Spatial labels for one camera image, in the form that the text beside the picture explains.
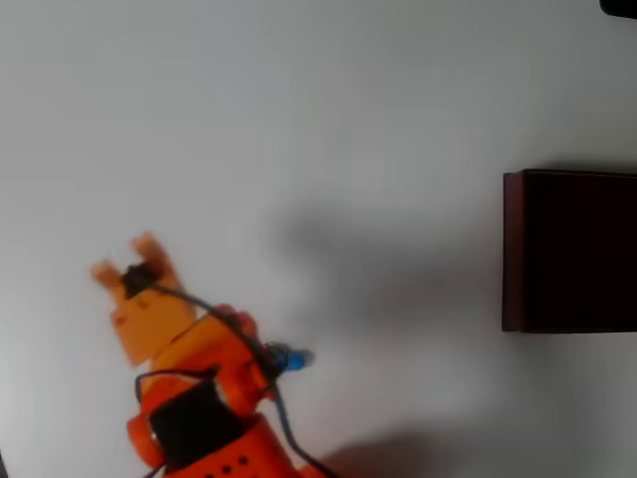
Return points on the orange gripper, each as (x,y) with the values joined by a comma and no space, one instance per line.
(149,304)

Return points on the small blue black object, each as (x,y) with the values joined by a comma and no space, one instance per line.
(296,361)

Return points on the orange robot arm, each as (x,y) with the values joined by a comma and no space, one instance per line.
(199,428)

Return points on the dark red box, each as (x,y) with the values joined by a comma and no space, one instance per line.
(572,249)

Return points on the light orange camera mount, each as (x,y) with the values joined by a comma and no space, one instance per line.
(149,323)

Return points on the small black camera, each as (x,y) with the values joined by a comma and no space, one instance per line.
(137,280)

